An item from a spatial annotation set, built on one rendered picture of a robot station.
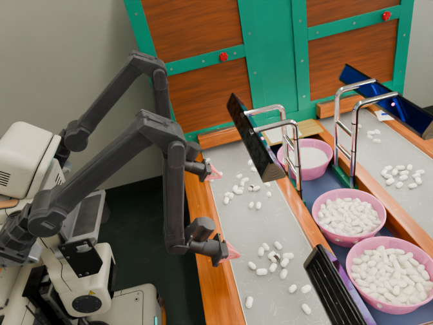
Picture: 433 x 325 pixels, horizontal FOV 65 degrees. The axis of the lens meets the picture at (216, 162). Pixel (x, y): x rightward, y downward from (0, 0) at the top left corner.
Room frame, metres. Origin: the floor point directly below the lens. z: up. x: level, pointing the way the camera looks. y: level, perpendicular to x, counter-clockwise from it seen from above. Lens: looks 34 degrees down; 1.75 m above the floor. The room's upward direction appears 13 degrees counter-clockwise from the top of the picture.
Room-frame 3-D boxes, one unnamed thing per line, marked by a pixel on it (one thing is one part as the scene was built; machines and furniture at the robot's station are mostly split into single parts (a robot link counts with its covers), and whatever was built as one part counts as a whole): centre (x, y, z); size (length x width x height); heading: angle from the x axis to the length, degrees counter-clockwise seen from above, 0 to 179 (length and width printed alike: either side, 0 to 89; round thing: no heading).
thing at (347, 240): (0.92, -0.45, 0.72); 0.27 x 0.27 x 0.10
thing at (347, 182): (1.20, -0.64, 0.90); 0.20 x 0.19 x 0.45; 2
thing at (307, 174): (1.36, -0.43, 0.72); 0.27 x 0.27 x 0.10
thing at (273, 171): (1.18, -0.16, 1.08); 0.62 x 0.08 x 0.07; 2
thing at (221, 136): (1.62, -0.08, 0.83); 0.30 x 0.06 x 0.07; 92
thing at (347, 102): (1.65, -0.76, 0.83); 0.30 x 0.06 x 0.07; 92
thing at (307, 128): (1.58, -0.42, 0.77); 0.33 x 0.15 x 0.01; 92
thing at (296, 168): (1.18, -0.24, 0.90); 0.20 x 0.19 x 0.45; 2
